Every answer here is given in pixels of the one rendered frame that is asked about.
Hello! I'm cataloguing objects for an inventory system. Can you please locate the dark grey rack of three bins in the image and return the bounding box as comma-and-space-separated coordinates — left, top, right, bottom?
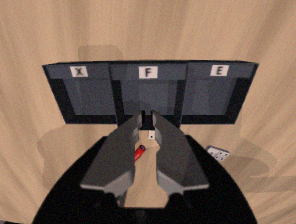
41, 60, 260, 131

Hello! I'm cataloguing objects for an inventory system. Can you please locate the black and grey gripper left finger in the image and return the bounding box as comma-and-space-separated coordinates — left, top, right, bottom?
31, 110, 145, 224

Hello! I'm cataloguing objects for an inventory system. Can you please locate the red cylinder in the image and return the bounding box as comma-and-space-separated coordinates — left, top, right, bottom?
135, 145, 146, 162

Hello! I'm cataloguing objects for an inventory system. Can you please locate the white domino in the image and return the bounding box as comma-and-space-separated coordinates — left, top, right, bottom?
206, 145, 230, 161
148, 131, 155, 139

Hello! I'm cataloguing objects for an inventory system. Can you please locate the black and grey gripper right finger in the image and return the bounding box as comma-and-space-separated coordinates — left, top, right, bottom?
151, 110, 258, 224

